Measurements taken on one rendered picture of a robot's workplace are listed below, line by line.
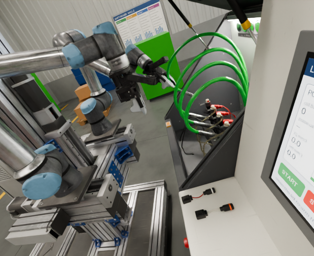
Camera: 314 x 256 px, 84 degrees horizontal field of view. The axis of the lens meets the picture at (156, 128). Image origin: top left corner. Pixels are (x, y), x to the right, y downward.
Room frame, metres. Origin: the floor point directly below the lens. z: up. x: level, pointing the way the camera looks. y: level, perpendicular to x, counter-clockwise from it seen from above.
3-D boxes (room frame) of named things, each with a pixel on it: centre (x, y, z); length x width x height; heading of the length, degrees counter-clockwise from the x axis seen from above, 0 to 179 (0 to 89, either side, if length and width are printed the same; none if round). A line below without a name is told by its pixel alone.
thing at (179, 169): (0.81, -0.05, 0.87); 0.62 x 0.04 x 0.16; 172
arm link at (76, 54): (0.69, 0.14, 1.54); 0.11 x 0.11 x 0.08; 15
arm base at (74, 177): (0.72, 0.51, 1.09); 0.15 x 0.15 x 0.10
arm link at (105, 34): (0.70, 0.04, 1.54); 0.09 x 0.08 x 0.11; 105
